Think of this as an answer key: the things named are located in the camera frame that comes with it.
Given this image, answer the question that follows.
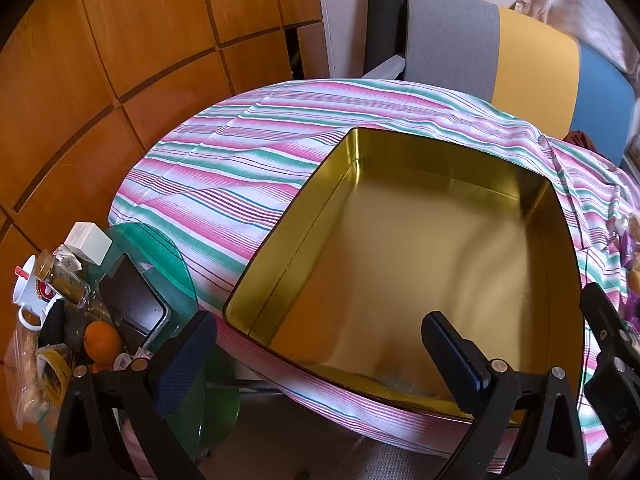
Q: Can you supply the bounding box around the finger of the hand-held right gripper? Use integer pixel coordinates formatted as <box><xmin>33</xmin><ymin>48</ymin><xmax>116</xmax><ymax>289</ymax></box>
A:
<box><xmin>579</xmin><ymin>282</ymin><xmax>640</xmax><ymax>446</ymax></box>

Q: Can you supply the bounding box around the clear plastic bag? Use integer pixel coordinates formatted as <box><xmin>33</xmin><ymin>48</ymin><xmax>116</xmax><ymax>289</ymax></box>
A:
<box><xmin>2</xmin><ymin>320</ymin><xmax>51</xmax><ymax>428</ymax></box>

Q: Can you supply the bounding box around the glass spice jar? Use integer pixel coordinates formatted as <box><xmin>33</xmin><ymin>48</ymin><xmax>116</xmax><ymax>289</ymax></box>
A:
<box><xmin>36</xmin><ymin>249</ymin><xmax>92</xmax><ymax>308</ymax></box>

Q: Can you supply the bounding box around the black pouch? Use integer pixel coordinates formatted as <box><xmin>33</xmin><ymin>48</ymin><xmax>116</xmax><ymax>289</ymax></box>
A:
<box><xmin>37</xmin><ymin>299</ymin><xmax>68</xmax><ymax>348</ymax></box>

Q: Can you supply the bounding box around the green glass side table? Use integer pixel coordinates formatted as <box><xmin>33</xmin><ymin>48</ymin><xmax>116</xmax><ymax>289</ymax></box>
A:
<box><xmin>75</xmin><ymin>222</ymin><xmax>241</xmax><ymax>461</ymax></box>

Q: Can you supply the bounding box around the clear wrapped cookie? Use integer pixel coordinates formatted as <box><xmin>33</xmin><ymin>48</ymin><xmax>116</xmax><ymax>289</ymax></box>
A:
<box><xmin>607</xmin><ymin>210</ymin><xmax>640</xmax><ymax>241</ymax></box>

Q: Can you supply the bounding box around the white mug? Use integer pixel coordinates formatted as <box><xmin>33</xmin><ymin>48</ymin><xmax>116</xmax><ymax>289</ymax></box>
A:
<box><xmin>12</xmin><ymin>255</ymin><xmax>63</xmax><ymax>331</ymax></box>

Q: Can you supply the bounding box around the wooden wardrobe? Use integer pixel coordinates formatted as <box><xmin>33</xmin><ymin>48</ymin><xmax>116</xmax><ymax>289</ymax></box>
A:
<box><xmin>0</xmin><ymin>0</ymin><xmax>326</xmax><ymax>461</ymax></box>

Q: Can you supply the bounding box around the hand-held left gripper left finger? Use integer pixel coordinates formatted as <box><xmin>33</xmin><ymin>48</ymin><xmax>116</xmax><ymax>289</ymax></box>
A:
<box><xmin>50</xmin><ymin>310</ymin><xmax>218</xmax><ymax>480</ymax></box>

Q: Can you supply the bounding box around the orange fruit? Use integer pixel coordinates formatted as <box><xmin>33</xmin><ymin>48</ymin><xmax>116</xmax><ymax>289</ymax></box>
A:
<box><xmin>82</xmin><ymin>321</ymin><xmax>123</xmax><ymax>363</ymax></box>

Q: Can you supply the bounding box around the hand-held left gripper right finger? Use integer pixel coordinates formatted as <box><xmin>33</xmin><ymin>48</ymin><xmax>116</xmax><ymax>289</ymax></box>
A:
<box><xmin>421</xmin><ymin>311</ymin><xmax>591</xmax><ymax>480</ymax></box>

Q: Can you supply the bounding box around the pale patterned curtain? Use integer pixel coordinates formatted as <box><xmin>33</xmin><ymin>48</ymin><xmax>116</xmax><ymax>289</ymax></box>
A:
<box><xmin>515</xmin><ymin>0</ymin><xmax>640</xmax><ymax>86</ymax></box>

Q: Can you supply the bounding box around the dark red cloth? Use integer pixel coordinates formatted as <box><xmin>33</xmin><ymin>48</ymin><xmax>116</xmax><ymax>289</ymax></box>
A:
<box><xmin>565</xmin><ymin>130</ymin><xmax>597</xmax><ymax>152</ymax></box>

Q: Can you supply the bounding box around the black rolled mat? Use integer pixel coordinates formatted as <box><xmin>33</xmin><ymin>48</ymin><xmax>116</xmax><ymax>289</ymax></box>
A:
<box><xmin>362</xmin><ymin>0</ymin><xmax>408</xmax><ymax>78</ymax></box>

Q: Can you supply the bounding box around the grey yellow blue chair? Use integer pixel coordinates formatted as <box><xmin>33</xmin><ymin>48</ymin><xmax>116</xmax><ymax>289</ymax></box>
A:
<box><xmin>400</xmin><ymin>0</ymin><xmax>636</xmax><ymax>168</ymax></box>

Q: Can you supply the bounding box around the pale grey armrest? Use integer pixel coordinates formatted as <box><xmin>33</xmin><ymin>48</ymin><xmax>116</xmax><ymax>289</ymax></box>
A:
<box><xmin>369</xmin><ymin>56</ymin><xmax>407</xmax><ymax>81</ymax></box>

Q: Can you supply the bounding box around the gold metal tin box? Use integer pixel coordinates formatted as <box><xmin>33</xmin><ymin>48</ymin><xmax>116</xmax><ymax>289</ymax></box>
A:
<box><xmin>222</xmin><ymin>127</ymin><xmax>586</xmax><ymax>428</ymax></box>

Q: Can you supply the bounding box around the small white box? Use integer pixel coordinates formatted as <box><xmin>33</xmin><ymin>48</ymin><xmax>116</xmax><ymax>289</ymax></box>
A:
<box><xmin>65</xmin><ymin>221</ymin><xmax>115</xmax><ymax>265</ymax></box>

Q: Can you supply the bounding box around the striped pink green tablecloth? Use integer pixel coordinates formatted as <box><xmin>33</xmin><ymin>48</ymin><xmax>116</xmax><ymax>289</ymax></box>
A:
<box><xmin>107</xmin><ymin>78</ymin><xmax>640</xmax><ymax>476</ymax></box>

